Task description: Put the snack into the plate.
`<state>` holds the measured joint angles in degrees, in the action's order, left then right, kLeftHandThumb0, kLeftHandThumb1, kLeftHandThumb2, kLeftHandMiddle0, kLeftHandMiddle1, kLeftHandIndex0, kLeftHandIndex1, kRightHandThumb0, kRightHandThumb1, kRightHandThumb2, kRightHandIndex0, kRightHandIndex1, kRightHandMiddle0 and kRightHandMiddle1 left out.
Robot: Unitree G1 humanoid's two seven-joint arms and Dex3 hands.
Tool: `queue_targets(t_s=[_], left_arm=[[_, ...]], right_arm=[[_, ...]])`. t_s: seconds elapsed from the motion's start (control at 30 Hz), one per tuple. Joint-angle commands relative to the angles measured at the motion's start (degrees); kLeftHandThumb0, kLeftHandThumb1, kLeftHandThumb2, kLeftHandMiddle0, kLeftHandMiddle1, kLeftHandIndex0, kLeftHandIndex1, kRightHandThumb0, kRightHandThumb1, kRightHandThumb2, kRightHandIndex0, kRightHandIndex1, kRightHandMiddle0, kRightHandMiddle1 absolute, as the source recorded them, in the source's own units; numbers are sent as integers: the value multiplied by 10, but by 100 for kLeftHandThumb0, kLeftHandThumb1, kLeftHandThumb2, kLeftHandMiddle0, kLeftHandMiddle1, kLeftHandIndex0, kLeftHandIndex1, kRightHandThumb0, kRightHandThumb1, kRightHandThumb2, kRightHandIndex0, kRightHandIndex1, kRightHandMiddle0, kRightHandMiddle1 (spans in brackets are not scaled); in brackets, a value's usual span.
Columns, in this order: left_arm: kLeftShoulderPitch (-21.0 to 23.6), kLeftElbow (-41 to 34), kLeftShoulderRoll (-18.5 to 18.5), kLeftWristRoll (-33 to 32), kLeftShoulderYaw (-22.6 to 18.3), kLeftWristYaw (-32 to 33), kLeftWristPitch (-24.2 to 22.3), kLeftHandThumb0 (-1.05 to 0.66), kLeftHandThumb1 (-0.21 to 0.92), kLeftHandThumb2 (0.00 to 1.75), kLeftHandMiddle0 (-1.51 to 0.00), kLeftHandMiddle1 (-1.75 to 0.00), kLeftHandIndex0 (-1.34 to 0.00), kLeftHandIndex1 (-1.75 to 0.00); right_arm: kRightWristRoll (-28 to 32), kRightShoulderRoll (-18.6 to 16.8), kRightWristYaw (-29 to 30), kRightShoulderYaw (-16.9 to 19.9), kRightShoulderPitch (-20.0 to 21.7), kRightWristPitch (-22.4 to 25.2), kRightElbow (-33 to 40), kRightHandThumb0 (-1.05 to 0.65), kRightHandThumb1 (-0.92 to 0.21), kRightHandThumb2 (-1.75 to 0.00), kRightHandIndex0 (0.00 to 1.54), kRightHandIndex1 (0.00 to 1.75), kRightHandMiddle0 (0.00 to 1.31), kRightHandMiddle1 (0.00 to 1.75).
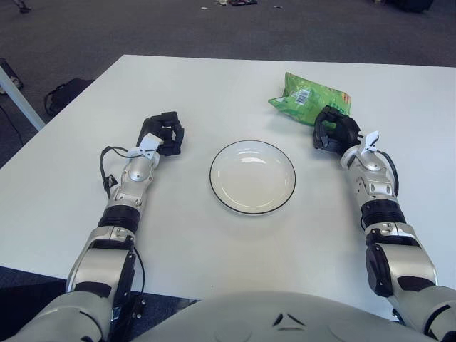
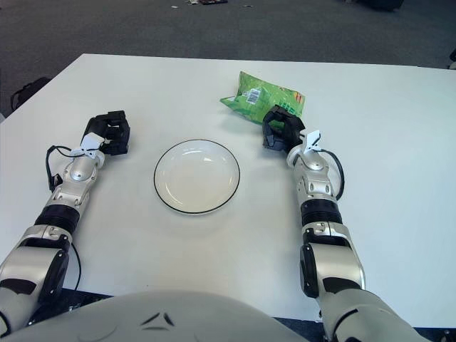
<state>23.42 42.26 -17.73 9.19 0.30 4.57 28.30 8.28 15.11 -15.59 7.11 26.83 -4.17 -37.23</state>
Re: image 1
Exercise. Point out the green snack bag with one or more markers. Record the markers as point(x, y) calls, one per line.
point(306, 96)

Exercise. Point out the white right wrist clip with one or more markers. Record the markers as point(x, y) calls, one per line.
point(370, 140)

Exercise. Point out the large black floor object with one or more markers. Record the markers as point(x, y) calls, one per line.
point(409, 4)

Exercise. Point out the black bag on floor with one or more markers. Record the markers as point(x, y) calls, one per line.
point(67, 92)

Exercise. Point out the white plate black rim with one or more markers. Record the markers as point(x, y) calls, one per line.
point(253, 178)

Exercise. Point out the black bolted waist bracket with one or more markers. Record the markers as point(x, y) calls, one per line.
point(137, 308)

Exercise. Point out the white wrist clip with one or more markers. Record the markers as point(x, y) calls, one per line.
point(370, 140)
point(149, 144)

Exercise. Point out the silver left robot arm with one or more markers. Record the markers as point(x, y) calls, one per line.
point(137, 174)

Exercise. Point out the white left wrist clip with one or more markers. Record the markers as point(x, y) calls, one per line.
point(149, 144)

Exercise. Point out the grey robot torso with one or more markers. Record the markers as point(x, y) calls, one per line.
point(249, 317)

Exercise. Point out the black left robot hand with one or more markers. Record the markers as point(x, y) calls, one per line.
point(167, 123)

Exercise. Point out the dark stand foot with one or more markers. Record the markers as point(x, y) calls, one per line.
point(24, 7)

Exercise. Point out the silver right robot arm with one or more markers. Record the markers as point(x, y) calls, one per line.
point(377, 174)

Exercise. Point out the white table leg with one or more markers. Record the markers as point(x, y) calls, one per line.
point(21, 98)

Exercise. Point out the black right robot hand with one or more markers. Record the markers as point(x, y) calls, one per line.
point(343, 124)

